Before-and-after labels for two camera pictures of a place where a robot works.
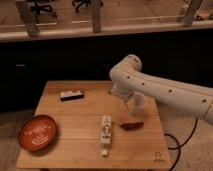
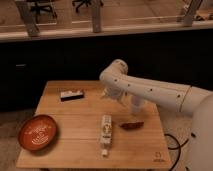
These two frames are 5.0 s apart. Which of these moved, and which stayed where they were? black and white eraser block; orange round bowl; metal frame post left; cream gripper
Moved: cream gripper
Stayed: orange round bowl; metal frame post left; black and white eraser block
